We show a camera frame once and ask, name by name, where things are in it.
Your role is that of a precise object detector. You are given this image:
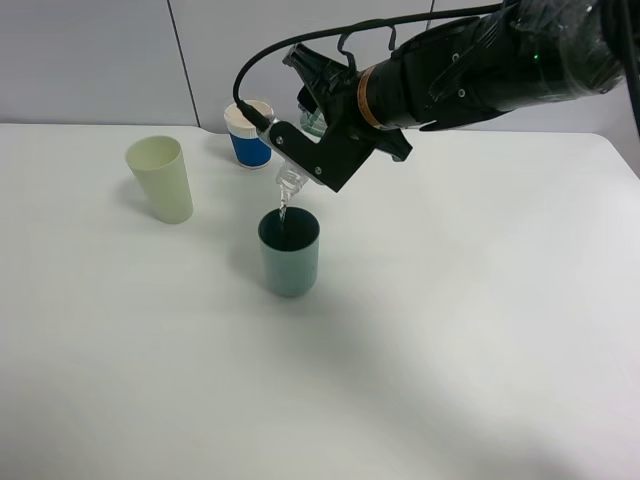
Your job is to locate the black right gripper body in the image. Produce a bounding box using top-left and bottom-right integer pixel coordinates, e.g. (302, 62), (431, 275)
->
(283, 43), (412, 162)

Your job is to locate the clear green-label water bottle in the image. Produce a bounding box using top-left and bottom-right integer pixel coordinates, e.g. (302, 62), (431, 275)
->
(276, 109), (327, 214)

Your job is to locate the teal plastic cup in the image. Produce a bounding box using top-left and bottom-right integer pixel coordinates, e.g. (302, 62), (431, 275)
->
(258, 207), (320, 298)

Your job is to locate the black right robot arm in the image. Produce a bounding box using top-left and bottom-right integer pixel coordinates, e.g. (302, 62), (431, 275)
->
(284, 1), (639, 161)

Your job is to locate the blue white paper cup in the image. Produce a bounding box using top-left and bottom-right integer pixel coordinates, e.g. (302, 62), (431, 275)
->
(224, 103), (271, 169)

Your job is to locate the light green plastic cup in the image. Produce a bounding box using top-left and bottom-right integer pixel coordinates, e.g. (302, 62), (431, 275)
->
(125, 136), (194, 224)

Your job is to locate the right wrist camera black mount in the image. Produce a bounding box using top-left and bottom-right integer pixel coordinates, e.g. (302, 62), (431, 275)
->
(259, 121), (375, 192)

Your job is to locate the black right camera cable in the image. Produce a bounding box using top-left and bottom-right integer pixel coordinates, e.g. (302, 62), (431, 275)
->
(232, 0), (506, 132)

